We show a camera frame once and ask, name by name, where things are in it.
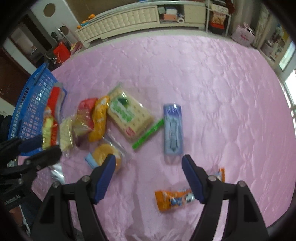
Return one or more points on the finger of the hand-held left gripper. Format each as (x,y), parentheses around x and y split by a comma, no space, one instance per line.
(30,143)
(47,154)

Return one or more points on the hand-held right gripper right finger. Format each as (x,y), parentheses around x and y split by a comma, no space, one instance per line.
(192,180)

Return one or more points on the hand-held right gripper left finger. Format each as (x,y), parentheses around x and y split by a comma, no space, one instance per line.
(106,178)

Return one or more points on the silver foil wrapper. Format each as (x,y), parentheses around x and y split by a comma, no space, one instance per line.
(57,173)

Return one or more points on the round cake packet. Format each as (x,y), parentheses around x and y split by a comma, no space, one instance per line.
(106,153)

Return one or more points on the clear cracker packet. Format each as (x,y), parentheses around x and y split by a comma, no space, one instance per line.
(66,134)

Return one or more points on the small orange candy packet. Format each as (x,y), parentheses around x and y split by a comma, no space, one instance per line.
(164,199)
(221,173)

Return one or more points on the blue plastic basket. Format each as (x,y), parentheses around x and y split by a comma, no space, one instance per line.
(30,102)

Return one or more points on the red and yellow snack packet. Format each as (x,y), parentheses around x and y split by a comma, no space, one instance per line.
(52,104)

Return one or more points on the blue grey snack packet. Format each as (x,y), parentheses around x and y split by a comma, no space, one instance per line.
(173,129)

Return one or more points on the orange snack packet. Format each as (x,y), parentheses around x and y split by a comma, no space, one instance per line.
(99,120)

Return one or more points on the green stick packet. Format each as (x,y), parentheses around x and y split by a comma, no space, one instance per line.
(148,134)

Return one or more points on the green label cracker packet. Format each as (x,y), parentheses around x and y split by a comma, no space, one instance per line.
(136,115)

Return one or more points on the dark wooden door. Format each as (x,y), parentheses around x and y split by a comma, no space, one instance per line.
(11,76)

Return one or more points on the black bag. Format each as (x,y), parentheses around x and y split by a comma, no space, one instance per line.
(50,59)

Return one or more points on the pink quilted blanket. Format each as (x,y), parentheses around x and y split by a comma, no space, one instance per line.
(208,92)

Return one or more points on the red shopping bag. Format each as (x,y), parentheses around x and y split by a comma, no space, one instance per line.
(61,53)

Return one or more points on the pink flat box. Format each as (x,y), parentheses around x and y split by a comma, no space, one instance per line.
(75,47)

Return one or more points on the standing floor fan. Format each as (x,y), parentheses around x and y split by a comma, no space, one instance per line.
(62,31)

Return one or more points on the pink tote bag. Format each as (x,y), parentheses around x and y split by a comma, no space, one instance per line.
(242,36)

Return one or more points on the cream tufted tv cabinet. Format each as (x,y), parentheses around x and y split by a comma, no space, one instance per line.
(129,20)

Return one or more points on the white paper roll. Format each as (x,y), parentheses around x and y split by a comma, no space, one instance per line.
(180,20)

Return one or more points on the white metal shelf rack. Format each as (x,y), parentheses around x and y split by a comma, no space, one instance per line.
(207,16)

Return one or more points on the orange flat box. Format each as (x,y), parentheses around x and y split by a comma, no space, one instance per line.
(170,17)

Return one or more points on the beige curtain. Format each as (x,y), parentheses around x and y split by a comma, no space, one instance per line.
(262,25)

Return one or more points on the white and blue box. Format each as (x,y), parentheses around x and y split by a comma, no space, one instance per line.
(171,10)

